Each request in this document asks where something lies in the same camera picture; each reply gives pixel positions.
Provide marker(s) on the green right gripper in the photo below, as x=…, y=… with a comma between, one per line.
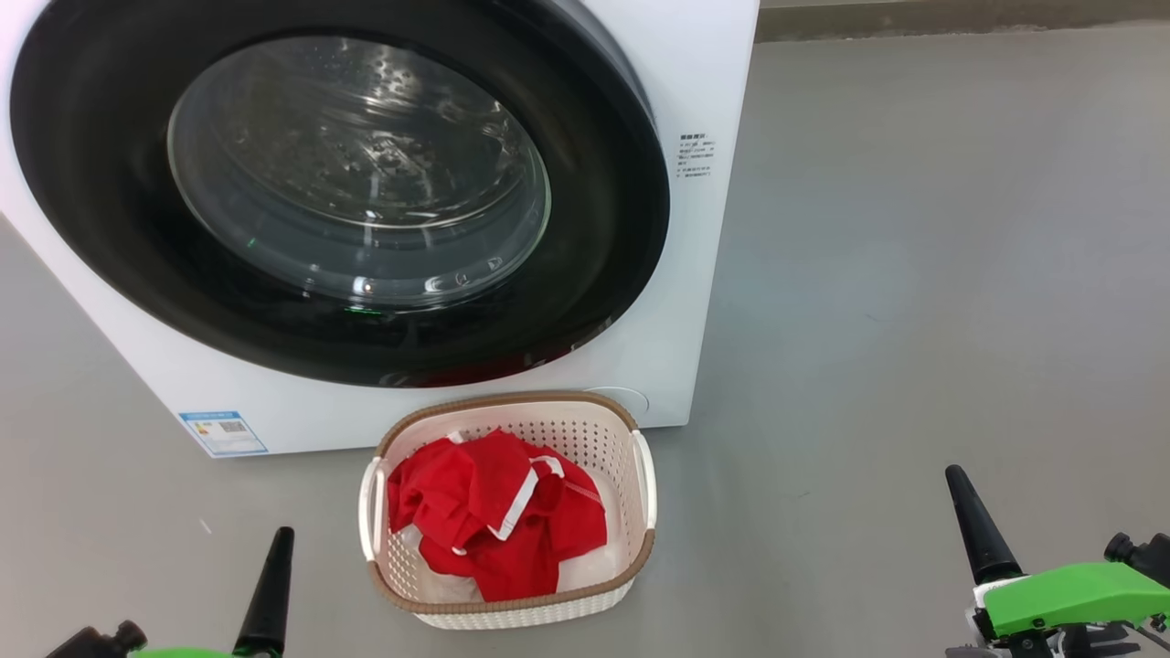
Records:
x=1069, y=594

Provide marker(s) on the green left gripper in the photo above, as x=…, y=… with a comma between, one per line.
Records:
x=183, y=653

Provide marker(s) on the red garment with white trim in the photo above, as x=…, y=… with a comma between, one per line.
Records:
x=484, y=512

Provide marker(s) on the black round washer door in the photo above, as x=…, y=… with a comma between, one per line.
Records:
x=91, y=137

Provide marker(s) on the cream basket with brown rim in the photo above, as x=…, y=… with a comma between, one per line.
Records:
x=585, y=439

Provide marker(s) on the white front-load washing machine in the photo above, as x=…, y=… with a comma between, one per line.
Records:
x=704, y=73

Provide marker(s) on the blue energy label sticker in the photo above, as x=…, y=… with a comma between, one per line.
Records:
x=224, y=434

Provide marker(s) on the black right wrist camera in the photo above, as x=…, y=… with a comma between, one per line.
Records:
x=1147, y=557

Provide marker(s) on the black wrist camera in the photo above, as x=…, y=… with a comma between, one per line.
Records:
x=96, y=642
x=1147, y=557

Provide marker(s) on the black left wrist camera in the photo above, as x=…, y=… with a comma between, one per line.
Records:
x=96, y=642

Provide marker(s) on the brown wall baseboard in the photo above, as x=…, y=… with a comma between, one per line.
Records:
x=914, y=20

